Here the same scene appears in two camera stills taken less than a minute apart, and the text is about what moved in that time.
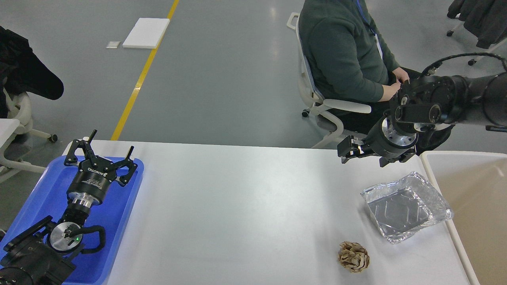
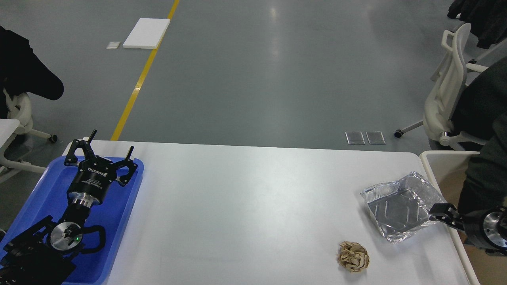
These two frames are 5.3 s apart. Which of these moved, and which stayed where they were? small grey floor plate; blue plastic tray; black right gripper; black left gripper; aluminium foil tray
Moved: black right gripper
Stayed: blue plastic tray; black left gripper; small grey floor plate; aluminium foil tray
